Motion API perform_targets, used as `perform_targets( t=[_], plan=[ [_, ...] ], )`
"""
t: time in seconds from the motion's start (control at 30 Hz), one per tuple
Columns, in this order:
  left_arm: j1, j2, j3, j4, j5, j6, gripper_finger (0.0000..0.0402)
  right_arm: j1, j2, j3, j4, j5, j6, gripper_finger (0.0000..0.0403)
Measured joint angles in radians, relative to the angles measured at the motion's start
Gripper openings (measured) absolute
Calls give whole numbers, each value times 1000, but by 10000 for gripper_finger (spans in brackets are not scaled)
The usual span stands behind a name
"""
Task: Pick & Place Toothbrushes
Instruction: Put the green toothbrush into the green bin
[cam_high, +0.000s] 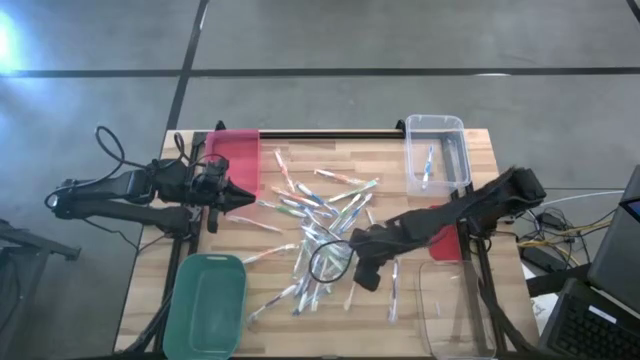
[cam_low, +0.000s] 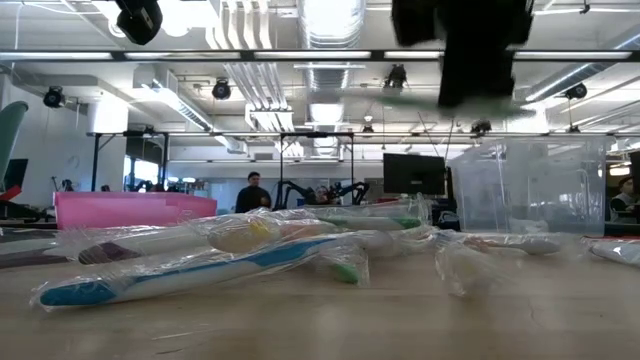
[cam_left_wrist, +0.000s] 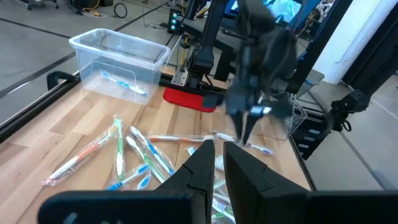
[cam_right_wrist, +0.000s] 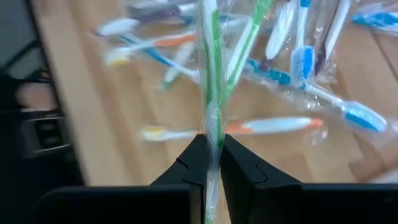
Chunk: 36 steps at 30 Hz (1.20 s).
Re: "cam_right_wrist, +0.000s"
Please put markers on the green white toothbrush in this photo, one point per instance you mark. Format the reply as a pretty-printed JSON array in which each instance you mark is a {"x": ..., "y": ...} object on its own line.
[
  {"x": 177, "y": 62},
  {"x": 214, "y": 62},
  {"x": 245, "y": 40}
]

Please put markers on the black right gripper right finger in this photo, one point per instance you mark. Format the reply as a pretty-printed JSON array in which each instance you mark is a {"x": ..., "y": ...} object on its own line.
[{"x": 280, "y": 202}]

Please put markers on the black equipment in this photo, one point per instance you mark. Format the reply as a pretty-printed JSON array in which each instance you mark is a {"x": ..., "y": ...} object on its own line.
[{"x": 46, "y": 133}]

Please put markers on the purple white wrapped toothbrush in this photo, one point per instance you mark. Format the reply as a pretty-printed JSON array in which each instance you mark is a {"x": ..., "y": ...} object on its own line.
[
  {"x": 280, "y": 31},
  {"x": 334, "y": 28}
]

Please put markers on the orange white wrapped toothbrush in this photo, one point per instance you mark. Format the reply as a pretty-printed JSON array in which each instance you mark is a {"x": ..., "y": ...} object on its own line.
[
  {"x": 174, "y": 40},
  {"x": 273, "y": 125}
]

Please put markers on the person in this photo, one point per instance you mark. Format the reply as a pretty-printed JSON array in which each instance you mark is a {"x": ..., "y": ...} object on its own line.
[{"x": 37, "y": 96}]

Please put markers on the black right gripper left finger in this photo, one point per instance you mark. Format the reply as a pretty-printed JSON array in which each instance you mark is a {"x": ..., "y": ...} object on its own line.
[{"x": 124, "y": 205}]

